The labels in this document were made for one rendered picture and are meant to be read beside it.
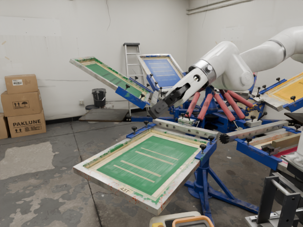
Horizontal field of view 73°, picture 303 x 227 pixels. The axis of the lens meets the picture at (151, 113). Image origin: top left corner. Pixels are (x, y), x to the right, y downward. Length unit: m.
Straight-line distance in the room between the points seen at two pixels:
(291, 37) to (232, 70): 0.25
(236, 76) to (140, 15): 4.82
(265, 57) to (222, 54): 0.18
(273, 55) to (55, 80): 4.54
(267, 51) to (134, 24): 4.66
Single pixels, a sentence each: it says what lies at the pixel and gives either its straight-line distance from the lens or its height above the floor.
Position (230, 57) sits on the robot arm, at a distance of 0.62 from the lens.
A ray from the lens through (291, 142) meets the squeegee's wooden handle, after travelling 1.72.
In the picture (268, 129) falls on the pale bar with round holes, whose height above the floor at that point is 1.02.
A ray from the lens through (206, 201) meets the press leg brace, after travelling 2.38.
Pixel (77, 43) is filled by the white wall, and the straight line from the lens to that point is 4.91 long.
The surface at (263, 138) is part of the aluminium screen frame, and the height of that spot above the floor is 0.99.
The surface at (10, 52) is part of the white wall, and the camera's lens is 4.92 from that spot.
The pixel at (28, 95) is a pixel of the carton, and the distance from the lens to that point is 4.50.
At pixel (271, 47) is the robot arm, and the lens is 0.74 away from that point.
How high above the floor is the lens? 1.64
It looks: 18 degrees down
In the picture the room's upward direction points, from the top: straight up
